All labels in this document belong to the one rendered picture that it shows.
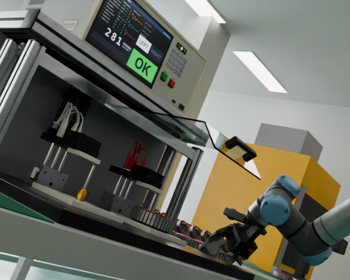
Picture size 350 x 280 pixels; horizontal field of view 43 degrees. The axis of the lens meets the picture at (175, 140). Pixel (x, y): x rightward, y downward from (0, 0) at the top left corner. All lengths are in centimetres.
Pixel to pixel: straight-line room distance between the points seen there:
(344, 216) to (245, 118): 643
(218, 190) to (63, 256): 441
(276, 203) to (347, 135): 560
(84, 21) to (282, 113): 629
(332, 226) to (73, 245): 71
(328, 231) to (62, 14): 87
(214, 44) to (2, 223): 516
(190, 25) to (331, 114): 257
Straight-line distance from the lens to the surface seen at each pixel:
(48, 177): 107
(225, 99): 795
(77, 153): 100
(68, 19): 119
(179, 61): 132
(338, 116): 691
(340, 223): 118
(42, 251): 65
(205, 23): 560
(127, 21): 118
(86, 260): 70
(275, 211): 118
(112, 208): 122
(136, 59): 120
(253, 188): 482
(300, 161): 470
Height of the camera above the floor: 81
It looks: 10 degrees up
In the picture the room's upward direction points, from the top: 22 degrees clockwise
